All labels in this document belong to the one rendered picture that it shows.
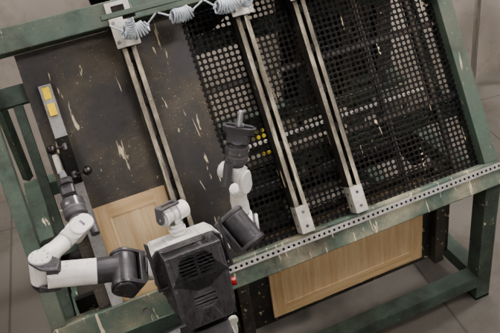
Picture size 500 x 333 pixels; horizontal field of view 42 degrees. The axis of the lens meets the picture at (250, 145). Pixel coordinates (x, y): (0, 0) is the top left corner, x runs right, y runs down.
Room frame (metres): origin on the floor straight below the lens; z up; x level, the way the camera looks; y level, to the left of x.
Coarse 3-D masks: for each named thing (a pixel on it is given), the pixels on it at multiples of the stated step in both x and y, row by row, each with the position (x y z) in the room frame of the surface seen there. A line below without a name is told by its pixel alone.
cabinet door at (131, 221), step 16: (144, 192) 2.25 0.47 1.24; (160, 192) 2.26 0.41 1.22; (96, 208) 2.19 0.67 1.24; (112, 208) 2.20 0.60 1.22; (128, 208) 2.21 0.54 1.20; (144, 208) 2.22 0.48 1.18; (112, 224) 2.16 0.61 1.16; (128, 224) 2.17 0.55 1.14; (144, 224) 2.18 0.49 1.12; (112, 240) 2.12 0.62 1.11; (128, 240) 2.13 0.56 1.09; (144, 240) 2.14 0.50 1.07; (144, 288) 2.03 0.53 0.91
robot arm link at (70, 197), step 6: (60, 180) 2.08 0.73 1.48; (66, 180) 2.08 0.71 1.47; (60, 186) 2.07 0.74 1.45; (66, 186) 2.07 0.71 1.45; (72, 186) 2.07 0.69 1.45; (66, 192) 2.05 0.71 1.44; (72, 192) 2.05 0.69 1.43; (66, 198) 2.02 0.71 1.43; (72, 198) 2.02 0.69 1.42; (78, 198) 2.03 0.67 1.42; (60, 204) 2.03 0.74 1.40; (66, 204) 2.00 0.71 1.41; (72, 204) 2.00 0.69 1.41; (84, 204) 2.02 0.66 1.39; (60, 210) 2.01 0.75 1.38
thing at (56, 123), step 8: (40, 88) 2.41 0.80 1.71; (56, 104) 2.38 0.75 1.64; (48, 112) 2.36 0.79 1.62; (56, 120) 2.35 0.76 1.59; (56, 128) 2.33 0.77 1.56; (64, 128) 2.33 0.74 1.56; (56, 136) 2.31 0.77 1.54; (80, 184) 2.22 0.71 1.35; (80, 192) 2.20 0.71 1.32; (88, 200) 2.18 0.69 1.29; (88, 208) 2.17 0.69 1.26; (96, 240) 2.10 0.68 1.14; (96, 248) 2.08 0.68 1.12; (104, 248) 2.08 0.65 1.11; (96, 256) 2.06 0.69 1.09; (104, 256) 2.07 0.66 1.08; (112, 296) 1.98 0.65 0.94; (112, 304) 1.96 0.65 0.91
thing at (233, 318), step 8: (160, 320) 1.94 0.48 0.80; (168, 320) 1.95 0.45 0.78; (176, 320) 1.96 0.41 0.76; (232, 320) 1.95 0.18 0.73; (136, 328) 1.91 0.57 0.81; (144, 328) 1.92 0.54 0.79; (152, 328) 1.92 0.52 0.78; (160, 328) 1.93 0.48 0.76; (168, 328) 1.94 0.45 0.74; (176, 328) 1.94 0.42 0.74; (184, 328) 1.91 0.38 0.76
